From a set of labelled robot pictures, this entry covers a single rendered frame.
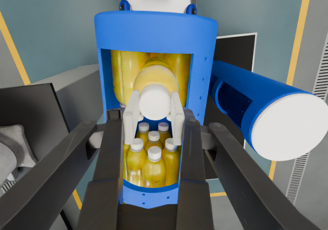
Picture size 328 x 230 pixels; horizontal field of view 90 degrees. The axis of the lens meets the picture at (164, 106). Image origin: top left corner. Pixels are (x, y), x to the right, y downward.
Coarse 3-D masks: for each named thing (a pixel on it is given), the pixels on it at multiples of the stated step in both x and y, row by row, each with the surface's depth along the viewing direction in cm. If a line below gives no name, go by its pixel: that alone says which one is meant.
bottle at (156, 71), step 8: (144, 64) 30; (152, 64) 26; (160, 64) 26; (168, 64) 31; (144, 72) 23; (152, 72) 22; (160, 72) 22; (168, 72) 23; (136, 80) 23; (144, 80) 22; (152, 80) 21; (160, 80) 21; (168, 80) 22; (176, 80) 24; (136, 88) 22; (144, 88) 20; (168, 88) 22; (176, 88) 23
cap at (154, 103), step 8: (152, 88) 19; (160, 88) 19; (144, 96) 19; (152, 96) 19; (160, 96) 19; (168, 96) 19; (144, 104) 19; (152, 104) 19; (160, 104) 19; (168, 104) 19; (144, 112) 19; (152, 112) 20; (160, 112) 20; (168, 112) 20
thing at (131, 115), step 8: (136, 96) 17; (128, 104) 15; (136, 104) 17; (128, 112) 14; (136, 112) 17; (128, 120) 13; (136, 120) 17; (128, 128) 14; (128, 136) 14; (128, 144) 14
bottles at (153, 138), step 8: (112, 56) 44; (120, 56) 43; (152, 56) 42; (160, 56) 42; (112, 64) 45; (120, 64) 43; (112, 72) 46; (120, 72) 44; (120, 80) 45; (120, 88) 46; (120, 96) 47; (120, 104) 50; (144, 128) 59; (160, 128) 60; (136, 136) 61; (144, 136) 59; (152, 136) 53; (160, 136) 60; (168, 136) 61; (144, 144) 60; (152, 144) 54; (160, 144) 55
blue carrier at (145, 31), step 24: (96, 24) 33; (120, 24) 28; (144, 24) 27; (168, 24) 27; (192, 24) 29; (216, 24) 34; (120, 48) 30; (144, 48) 29; (168, 48) 29; (192, 48) 30; (192, 72) 32; (192, 96) 35; (144, 120) 64; (144, 192) 42; (168, 192) 43
